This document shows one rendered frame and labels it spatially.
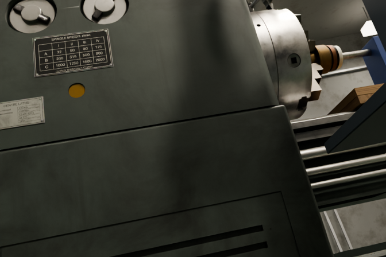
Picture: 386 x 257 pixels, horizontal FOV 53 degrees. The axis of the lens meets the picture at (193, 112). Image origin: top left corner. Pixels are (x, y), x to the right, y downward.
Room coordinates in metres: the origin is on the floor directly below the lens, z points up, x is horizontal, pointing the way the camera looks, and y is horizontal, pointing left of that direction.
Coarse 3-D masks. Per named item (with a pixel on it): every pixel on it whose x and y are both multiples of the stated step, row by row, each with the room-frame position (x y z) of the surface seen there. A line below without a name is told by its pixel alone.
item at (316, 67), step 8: (312, 64) 0.98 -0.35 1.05; (312, 72) 0.97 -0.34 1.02; (320, 72) 0.98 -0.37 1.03; (312, 80) 0.95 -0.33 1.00; (320, 80) 0.97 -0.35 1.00; (312, 88) 0.94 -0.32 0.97; (320, 88) 0.94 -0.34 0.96; (304, 96) 0.93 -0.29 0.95; (312, 96) 0.96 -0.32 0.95; (304, 104) 0.96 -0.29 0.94
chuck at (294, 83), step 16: (272, 16) 0.85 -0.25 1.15; (288, 16) 0.85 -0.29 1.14; (272, 32) 0.83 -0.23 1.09; (288, 32) 0.84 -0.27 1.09; (288, 48) 0.84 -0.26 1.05; (304, 48) 0.85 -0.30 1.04; (288, 64) 0.85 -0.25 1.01; (304, 64) 0.86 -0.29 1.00; (288, 80) 0.87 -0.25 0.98; (304, 80) 0.88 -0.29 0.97; (288, 96) 0.90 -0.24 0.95; (288, 112) 0.96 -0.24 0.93
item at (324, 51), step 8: (320, 48) 0.98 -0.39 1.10; (328, 48) 0.99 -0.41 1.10; (336, 48) 0.99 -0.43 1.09; (312, 56) 0.98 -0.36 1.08; (320, 56) 0.97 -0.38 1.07; (328, 56) 0.98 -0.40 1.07; (336, 56) 0.99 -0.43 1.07; (320, 64) 0.98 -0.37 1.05; (328, 64) 0.99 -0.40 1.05; (336, 64) 1.00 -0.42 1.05
